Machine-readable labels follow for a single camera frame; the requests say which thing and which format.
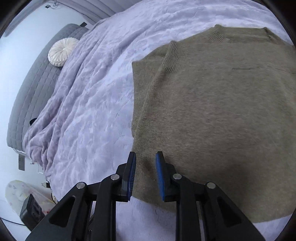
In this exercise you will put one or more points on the black box on floor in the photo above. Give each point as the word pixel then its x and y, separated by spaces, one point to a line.
pixel 31 213

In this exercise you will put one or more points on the grey quilted headboard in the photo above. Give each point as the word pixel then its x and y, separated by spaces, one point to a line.
pixel 36 89

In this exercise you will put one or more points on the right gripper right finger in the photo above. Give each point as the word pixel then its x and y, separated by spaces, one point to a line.
pixel 203 211

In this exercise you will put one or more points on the olive brown knit sweater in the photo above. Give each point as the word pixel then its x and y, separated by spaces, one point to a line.
pixel 220 105

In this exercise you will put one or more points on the lavender plush bed blanket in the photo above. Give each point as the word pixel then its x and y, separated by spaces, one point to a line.
pixel 85 130

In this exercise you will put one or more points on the grey pleated curtain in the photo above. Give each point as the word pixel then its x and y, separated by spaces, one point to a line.
pixel 96 10

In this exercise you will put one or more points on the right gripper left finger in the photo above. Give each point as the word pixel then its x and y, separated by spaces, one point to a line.
pixel 88 212

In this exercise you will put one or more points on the round white pleated cushion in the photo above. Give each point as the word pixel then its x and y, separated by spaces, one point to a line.
pixel 61 50

